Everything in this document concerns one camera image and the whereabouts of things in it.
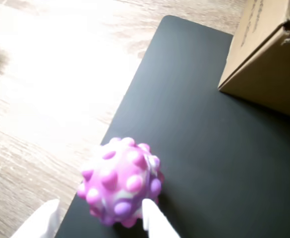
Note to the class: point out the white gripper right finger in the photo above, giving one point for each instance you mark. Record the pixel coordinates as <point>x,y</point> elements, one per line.
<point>157,220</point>

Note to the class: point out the dark grey table mat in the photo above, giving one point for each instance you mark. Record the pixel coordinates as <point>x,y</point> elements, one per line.
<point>209,148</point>

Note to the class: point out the brown cardboard box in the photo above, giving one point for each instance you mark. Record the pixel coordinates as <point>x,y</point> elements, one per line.
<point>266,62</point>

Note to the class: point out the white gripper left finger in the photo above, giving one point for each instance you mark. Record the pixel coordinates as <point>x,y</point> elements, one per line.
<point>45,218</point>

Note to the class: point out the pink purple knobby ball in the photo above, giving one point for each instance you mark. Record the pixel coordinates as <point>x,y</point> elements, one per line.
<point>120,183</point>

